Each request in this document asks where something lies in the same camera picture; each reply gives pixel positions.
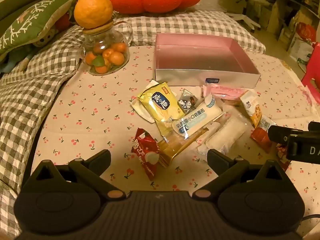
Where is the red plastic chair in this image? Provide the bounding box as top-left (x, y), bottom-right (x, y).
top-left (301, 42), bottom-right (320, 93)

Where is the pink cardboard box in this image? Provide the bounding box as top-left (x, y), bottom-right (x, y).
top-left (154, 33), bottom-right (262, 89)

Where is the white blue bread packet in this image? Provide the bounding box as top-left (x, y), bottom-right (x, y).
top-left (172, 94), bottom-right (225, 141)

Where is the large orange citrus fruit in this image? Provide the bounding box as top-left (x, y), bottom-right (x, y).
top-left (74, 0), bottom-right (114, 29)

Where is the gold wafer packet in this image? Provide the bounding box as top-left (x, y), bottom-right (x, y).
top-left (156, 127), bottom-right (210, 168)

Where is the yellow snack packet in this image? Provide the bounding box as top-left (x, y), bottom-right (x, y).
top-left (137, 81), bottom-right (186, 140)

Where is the red orange snack packet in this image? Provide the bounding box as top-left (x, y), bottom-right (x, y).
top-left (251, 127), bottom-right (275, 154)

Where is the pink snack packet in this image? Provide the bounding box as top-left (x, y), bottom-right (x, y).
top-left (202, 84), bottom-right (248, 103)

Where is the red white shopping bag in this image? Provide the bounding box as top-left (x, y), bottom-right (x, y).
top-left (287, 21), bottom-right (317, 66)

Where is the orange white cookie packet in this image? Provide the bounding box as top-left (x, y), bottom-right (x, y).
top-left (240, 90), bottom-right (263, 128)

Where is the grey checkered pillow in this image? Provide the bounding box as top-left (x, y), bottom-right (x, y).
top-left (112, 10), bottom-right (266, 53)

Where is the cluster of small tangerines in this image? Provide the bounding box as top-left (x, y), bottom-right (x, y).
top-left (85, 42), bottom-right (128, 74)

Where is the clear white bread packet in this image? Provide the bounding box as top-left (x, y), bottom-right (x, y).
top-left (197, 116), bottom-right (248, 156)

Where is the white packet red label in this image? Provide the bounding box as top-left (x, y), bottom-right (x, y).
top-left (129, 79), bottom-right (161, 123)

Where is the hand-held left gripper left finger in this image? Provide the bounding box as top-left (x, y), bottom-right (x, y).
top-left (27, 149), bottom-right (127, 203)

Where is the green embroidered pillow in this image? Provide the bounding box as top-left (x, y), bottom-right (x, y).
top-left (0, 0), bottom-right (83, 54)

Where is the shelf with cardboard boxes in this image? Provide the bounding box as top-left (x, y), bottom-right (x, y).
top-left (260, 0), bottom-right (320, 43)

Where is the glass jar with handle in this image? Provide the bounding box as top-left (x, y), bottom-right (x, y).
top-left (79, 20), bottom-right (134, 76)

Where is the small plush toy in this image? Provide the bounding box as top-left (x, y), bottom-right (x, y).
top-left (32, 27), bottom-right (60, 47)

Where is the small red plush fruit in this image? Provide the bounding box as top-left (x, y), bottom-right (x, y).
top-left (54, 12), bottom-right (72, 31)

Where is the white office chair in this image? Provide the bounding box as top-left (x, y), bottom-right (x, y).
top-left (222, 0), bottom-right (272, 32)

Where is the cherry print tablecloth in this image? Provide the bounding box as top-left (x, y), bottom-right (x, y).
top-left (30, 44), bottom-right (320, 240)

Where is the wooden jar lid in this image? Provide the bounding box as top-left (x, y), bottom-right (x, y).
top-left (81, 20), bottom-right (115, 36)

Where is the dark green cushion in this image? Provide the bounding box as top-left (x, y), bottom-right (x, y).
top-left (0, 0), bottom-right (42, 21)

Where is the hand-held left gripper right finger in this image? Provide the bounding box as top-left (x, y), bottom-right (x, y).
top-left (192, 149), bottom-right (290, 203)

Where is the grey checkered blanket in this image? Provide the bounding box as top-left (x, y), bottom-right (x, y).
top-left (0, 25), bottom-right (87, 240)

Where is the silver triangle-pattern packet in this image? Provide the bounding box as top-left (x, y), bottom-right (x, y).
top-left (178, 89), bottom-right (201, 113)

